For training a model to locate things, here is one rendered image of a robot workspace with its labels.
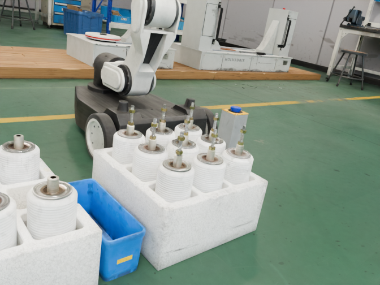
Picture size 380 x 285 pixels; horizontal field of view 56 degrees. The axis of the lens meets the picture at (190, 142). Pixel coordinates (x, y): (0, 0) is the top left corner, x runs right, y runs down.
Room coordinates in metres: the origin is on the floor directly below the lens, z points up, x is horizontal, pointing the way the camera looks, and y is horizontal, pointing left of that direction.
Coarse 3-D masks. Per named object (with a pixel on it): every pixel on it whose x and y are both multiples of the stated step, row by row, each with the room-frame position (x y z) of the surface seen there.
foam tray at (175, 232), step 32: (96, 160) 1.01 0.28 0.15; (128, 192) 0.86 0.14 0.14; (192, 192) 0.86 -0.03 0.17; (224, 192) 0.88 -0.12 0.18; (256, 192) 0.97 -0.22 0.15; (160, 224) 0.75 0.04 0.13; (192, 224) 0.80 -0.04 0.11; (224, 224) 0.89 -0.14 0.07; (256, 224) 1.00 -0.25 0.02; (160, 256) 0.74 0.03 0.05; (192, 256) 0.82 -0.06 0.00
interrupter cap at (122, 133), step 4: (120, 132) 1.01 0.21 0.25; (124, 132) 1.02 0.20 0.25; (136, 132) 1.04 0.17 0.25; (140, 132) 1.04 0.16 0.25; (120, 136) 0.99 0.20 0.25; (124, 136) 0.98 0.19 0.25; (128, 136) 0.99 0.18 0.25; (132, 136) 1.00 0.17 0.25; (136, 136) 1.00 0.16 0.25; (140, 136) 1.01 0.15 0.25
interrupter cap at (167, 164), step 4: (168, 160) 0.87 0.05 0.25; (172, 160) 0.87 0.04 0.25; (164, 164) 0.83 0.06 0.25; (168, 164) 0.84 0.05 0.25; (172, 164) 0.85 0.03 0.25; (184, 164) 0.86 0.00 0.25; (188, 164) 0.86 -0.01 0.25; (168, 168) 0.81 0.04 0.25; (172, 168) 0.82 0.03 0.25; (176, 168) 0.83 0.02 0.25; (180, 168) 0.84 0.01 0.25; (184, 168) 0.83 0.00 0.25; (188, 168) 0.84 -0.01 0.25
